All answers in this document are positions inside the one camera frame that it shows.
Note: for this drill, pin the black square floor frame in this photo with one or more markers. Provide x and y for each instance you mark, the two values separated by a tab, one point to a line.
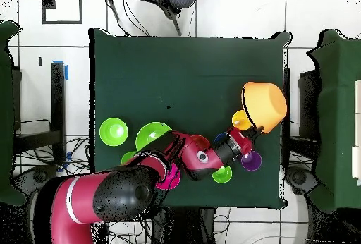
48	1

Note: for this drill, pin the large orange bowl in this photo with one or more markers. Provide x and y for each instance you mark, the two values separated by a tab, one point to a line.
265	105

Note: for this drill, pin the white shelf unit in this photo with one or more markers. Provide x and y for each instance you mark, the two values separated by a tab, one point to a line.
357	100

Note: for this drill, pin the blue ribbed bowl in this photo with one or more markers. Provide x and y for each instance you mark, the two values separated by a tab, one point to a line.
221	138

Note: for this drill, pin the large green bowl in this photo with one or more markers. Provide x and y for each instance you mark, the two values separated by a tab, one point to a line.
149	134

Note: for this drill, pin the small green ribbed bowl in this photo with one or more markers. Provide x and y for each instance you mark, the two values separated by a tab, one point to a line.
112	132

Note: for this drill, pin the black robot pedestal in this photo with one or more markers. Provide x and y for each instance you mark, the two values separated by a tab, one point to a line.
183	227

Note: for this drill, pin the green ribbed cup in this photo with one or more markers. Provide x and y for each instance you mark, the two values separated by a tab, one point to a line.
224	176

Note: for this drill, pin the black chair base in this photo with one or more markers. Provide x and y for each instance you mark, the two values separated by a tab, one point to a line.
299	176
39	176

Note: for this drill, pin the blue tape strip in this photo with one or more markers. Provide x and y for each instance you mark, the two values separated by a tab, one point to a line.
66	73

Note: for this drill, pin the green smooth cup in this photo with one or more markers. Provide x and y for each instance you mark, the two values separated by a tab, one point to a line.
127	157

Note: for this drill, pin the small black floor object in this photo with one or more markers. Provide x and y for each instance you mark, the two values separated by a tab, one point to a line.
40	61

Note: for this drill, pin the red bowl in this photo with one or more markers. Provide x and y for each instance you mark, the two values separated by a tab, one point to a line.
201	141

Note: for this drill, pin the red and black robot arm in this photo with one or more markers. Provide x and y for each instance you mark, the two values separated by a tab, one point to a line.
197	153

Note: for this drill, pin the pink bowl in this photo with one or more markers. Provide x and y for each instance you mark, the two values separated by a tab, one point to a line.
175	180

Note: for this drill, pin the grey office chair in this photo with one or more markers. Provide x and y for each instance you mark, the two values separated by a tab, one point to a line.
180	0

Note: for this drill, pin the yellow ribbed cup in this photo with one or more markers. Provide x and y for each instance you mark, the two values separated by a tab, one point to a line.
239	120

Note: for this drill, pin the purple cup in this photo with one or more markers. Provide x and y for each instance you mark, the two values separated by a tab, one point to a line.
253	163

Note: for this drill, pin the green cloth side table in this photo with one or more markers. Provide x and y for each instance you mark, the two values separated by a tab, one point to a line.
5	114
338	100

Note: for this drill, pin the dark green tablecloth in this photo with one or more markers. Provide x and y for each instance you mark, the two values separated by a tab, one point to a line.
141	72

